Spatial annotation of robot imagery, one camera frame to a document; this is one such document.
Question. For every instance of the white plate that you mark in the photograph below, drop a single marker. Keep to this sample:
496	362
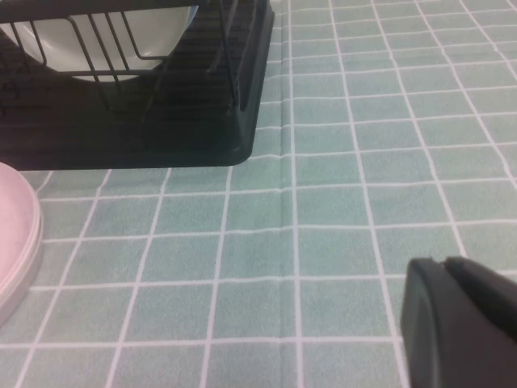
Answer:
56	40

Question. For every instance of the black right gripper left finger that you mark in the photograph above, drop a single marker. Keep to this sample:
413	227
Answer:
440	335

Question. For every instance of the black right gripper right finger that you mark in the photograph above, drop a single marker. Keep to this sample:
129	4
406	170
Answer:
484	283

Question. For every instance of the light blue plate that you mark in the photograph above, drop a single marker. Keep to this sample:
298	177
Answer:
192	14

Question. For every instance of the black plastic drain tray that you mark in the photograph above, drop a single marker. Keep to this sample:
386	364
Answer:
182	149

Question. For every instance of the green checked tablecloth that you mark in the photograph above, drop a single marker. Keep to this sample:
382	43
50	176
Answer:
282	242

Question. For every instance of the pink plate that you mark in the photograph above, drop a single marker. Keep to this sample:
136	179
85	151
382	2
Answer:
12	222

